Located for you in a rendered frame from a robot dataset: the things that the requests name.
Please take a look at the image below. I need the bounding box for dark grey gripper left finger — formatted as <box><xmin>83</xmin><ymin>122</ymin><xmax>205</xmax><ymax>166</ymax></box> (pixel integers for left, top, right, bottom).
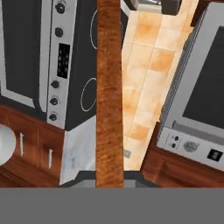
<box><xmin>59</xmin><ymin>170</ymin><xmax>97</xmax><ymax>188</ymax></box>

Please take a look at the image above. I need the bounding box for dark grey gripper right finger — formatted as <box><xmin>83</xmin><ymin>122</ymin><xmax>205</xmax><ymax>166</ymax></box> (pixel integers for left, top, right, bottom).
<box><xmin>123</xmin><ymin>171</ymin><xmax>162</xmax><ymax>188</ymax></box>

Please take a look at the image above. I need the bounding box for brown wooden cutting board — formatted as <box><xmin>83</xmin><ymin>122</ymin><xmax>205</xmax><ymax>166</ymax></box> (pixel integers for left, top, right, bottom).
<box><xmin>95</xmin><ymin>0</ymin><xmax>125</xmax><ymax>188</ymax></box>

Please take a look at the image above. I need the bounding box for brown wooden cabinet run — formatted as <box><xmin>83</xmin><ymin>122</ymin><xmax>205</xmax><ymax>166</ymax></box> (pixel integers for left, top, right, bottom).
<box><xmin>141</xmin><ymin>122</ymin><xmax>224</xmax><ymax>188</ymax></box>

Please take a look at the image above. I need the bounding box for white round object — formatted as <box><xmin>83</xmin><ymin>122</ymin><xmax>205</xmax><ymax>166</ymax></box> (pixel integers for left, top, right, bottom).
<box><xmin>0</xmin><ymin>123</ymin><xmax>18</xmax><ymax>167</ymax></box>

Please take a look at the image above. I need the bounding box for black and silver stove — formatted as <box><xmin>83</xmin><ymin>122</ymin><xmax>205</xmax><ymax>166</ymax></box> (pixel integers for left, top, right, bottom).
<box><xmin>0</xmin><ymin>0</ymin><xmax>130</xmax><ymax>132</ymax></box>

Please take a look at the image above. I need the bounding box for silver built-in oven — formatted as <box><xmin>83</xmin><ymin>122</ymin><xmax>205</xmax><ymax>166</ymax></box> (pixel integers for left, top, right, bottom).
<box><xmin>156</xmin><ymin>1</ymin><xmax>224</xmax><ymax>173</ymax></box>

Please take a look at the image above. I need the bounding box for stove oven door, dark window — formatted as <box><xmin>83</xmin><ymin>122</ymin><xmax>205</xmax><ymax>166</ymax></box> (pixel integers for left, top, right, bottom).
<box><xmin>0</xmin><ymin>0</ymin><xmax>53</xmax><ymax>114</ymax></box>

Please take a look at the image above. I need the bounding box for silver cabinet handle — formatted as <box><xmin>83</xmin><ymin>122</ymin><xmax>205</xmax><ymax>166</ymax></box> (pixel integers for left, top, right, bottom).
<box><xmin>47</xmin><ymin>148</ymin><xmax>53</xmax><ymax>170</ymax></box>
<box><xmin>18</xmin><ymin>132</ymin><xmax>25</xmax><ymax>158</ymax></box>

